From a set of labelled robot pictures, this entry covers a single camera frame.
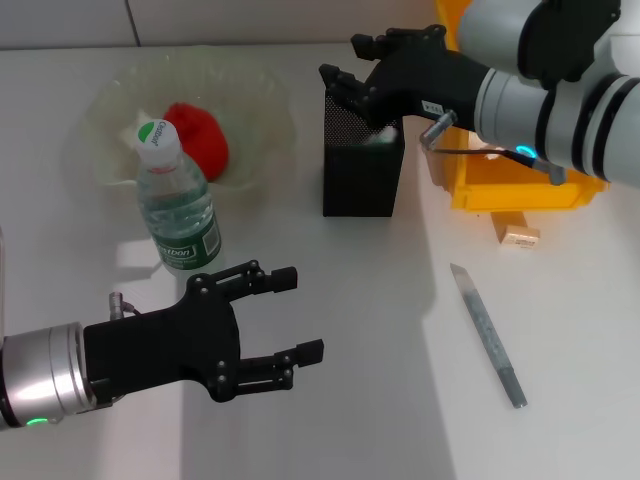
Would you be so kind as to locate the green glass fruit plate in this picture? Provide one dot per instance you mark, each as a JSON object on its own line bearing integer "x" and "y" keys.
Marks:
{"x": 250, "y": 100}

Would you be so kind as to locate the small wooden block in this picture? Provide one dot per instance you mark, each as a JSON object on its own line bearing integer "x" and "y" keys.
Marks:
{"x": 522, "y": 236}

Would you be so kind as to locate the clear green-label water bottle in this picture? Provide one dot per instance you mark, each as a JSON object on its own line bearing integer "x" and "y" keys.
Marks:
{"x": 175, "y": 210}

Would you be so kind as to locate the yellow plastic bin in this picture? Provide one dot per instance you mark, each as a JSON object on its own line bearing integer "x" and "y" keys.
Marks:
{"x": 500, "y": 192}

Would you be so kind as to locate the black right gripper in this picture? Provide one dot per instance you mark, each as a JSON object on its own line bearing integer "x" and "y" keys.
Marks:
{"x": 430, "y": 80}

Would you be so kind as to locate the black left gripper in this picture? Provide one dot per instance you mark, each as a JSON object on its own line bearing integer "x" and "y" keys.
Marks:
{"x": 160, "y": 340}

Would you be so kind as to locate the grey pen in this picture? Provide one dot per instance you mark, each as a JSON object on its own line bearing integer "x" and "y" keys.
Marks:
{"x": 487, "y": 330}

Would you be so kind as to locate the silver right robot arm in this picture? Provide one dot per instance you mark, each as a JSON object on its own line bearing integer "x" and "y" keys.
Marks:
{"x": 575, "y": 115}

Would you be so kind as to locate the red knitted orange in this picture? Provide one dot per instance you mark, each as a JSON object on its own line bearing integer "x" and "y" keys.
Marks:
{"x": 205, "y": 135}

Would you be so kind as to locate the green utility knife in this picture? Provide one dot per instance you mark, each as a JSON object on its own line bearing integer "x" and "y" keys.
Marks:
{"x": 382, "y": 136}

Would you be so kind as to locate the black mesh pen holder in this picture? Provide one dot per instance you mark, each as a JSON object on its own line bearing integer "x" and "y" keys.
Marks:
{"x": 360, "y": 180}

